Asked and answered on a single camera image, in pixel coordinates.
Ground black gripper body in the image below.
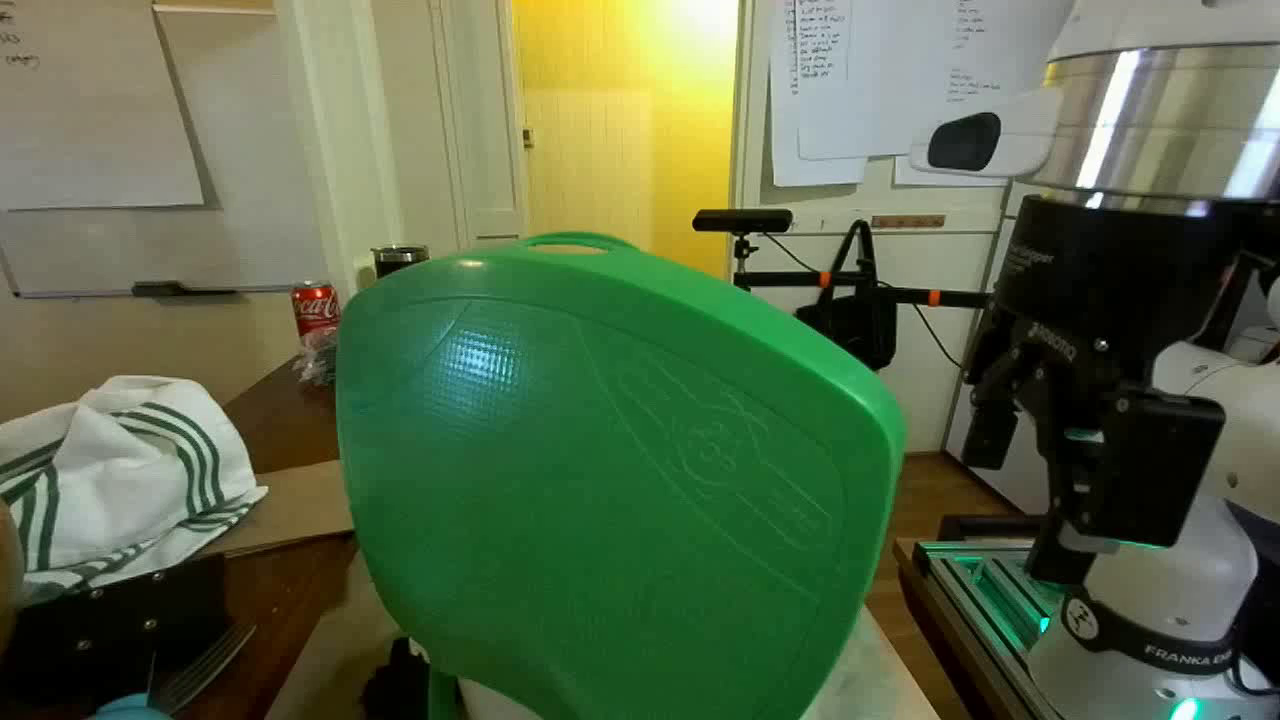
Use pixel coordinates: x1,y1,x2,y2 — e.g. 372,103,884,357
992,197,1280,402

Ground black hanging bag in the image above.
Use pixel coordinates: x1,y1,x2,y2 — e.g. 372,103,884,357
791,215,898,377

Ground green plastic bin lid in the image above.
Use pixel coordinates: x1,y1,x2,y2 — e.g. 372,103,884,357
331,226,911,720

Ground dark mug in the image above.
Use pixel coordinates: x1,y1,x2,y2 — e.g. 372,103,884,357
369,241,432,282

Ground white door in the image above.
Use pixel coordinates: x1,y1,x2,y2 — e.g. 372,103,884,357
283,0,533,261

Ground red soda can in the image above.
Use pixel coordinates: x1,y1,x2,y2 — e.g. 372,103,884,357
289,277,345,357

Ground tan paper sheet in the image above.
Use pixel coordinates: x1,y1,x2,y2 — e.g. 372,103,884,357
195,457,358,563

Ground dark wooden table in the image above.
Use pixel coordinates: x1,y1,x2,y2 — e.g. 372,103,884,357
195,357,358,720

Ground black marker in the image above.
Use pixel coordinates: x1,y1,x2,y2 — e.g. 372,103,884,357
129,277,249,303

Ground white towel green stripes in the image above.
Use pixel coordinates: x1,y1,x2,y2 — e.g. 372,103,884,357
0,372,273,608

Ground black flat object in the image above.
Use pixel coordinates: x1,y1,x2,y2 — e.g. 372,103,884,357
0,556,264,720

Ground aluminium rail green glow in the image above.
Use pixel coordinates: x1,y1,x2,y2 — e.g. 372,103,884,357
908,531,1073,688

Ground black bar camera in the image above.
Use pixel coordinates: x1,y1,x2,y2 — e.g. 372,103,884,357
687,203,797,241

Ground white papers on wall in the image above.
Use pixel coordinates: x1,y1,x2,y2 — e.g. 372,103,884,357
763,0,1073,192

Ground white wall whiteboard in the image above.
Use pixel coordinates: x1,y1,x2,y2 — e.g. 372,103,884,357
0,0,219,215

